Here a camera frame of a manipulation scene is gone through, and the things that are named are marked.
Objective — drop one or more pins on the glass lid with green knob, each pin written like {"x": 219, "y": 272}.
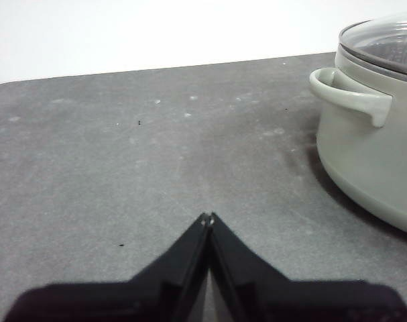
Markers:
{"x": 387, "y": 37}

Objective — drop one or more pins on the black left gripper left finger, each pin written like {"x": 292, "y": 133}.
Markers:
{"x": 139, "y": 298}

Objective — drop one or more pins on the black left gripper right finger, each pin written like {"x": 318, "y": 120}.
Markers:
{"x": 273, "y": 298}

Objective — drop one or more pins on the pale green electric cooking pot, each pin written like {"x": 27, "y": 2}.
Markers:
{"x": 367, "y": 161}

